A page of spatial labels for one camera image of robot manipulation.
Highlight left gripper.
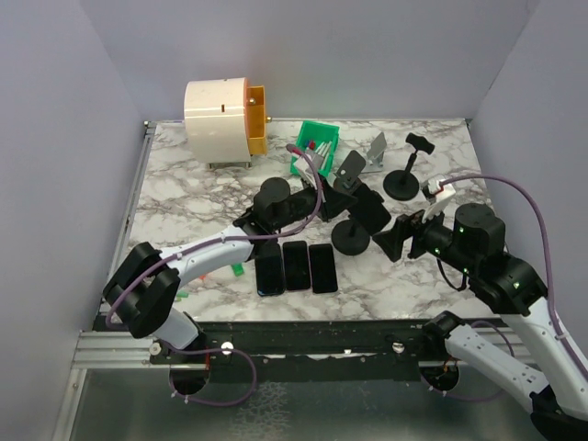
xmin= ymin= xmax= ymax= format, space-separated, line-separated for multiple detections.
xmin=272 ymin=171 xmax=356 ymax=232

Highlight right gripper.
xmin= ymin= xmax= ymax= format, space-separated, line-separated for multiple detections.
xmin=372 ymin=198 xmax=477 ymax=275

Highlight brown base phone stand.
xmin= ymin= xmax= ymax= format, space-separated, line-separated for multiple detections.
xmin=333 ymin=150 xmax=367 ymax=193

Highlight black phone stand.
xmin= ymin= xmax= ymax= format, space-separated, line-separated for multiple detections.
xmin=331 ymin=216 xmax=371 ymax=256
xmin=383 ymin=132 xmax=435 ymax=201

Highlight white folding phone stand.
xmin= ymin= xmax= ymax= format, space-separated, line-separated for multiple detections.
xmin=362 ymin=132 xmax=388 ymax=174

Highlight purple edged phone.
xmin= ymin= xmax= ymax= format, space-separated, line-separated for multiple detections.
xmin=282 ymin=241 xmax=311 ymax=291

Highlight black phone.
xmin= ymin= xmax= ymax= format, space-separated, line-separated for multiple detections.
xmin=254 ymin=242 xmax=286 ymax=297

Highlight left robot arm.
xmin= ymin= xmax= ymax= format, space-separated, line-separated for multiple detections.
xmin=102 ymin=177 xmax=357 ymax=363

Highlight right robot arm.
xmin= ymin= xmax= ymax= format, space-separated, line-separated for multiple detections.
xmin=374 ymin=203 xmax=587 ymax=440

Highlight markers in green bin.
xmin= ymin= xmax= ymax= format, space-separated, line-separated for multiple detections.
xmin=305 ymin=142 xmax=331 ymax=162

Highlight green plastic bin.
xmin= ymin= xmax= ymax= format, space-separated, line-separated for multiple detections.
xmin=295 ymin=120 xmax=339 ymax=177

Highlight orange drawer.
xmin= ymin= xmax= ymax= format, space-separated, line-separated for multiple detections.
xmin=246 ymin=85 xmax=267 ymax=155

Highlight green highlighter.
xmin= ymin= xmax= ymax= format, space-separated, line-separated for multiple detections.
xmin=232 ymin=264 xmax=244 ymax=277

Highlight white round drawer cabinet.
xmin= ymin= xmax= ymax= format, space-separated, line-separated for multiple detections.
xmin=184 ymin=77 xmax=251 ymax=164

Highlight green capped marker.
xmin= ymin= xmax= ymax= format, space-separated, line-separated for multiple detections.
xmin=175 ymin=291 xmax=189 ymax=301

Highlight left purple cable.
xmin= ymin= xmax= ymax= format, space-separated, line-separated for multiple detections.
xmin=105 ymin=142 xmax=325 ymax=332

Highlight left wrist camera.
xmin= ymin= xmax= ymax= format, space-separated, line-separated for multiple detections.
xmin=294 ymin=152 xmax=325 ymax=187

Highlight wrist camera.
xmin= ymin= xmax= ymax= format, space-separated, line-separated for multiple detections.
xmin=294 ymin=152 xmax=325 ymax=187
xmin=421 ymin=175 xmax=456 ymax=223

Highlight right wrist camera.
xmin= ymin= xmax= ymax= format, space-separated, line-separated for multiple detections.
xmin=421 ymin=175 xmax=456 ymax=223

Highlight black front mounting rail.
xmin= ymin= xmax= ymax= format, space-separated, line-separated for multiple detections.
xmin=150 ymin=320 xmax=448 ymax=383

